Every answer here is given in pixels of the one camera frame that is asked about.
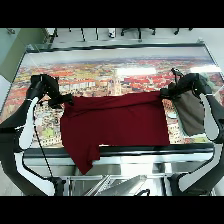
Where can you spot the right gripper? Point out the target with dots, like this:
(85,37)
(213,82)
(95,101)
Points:
(169,92)

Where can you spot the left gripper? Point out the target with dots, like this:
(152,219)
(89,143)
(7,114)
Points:
(61,100)

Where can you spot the dark red T-shirt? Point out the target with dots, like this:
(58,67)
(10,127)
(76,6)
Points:
(113,123)

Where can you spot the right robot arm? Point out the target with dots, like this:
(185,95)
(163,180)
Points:
(211,113)

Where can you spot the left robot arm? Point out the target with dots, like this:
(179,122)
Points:
(25,120)

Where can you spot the brown garment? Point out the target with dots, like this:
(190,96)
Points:
(191,115)

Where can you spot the black office chair base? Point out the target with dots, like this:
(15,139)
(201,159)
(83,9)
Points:
(138,31)

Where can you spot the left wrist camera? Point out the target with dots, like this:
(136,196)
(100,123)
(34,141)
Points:
(54,85)

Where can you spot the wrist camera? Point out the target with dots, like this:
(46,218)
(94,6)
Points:
(54,85)
(176,73)

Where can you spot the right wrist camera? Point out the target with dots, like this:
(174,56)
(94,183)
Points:
(176,73)

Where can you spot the silver frame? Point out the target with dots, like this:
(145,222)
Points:
(133,186)

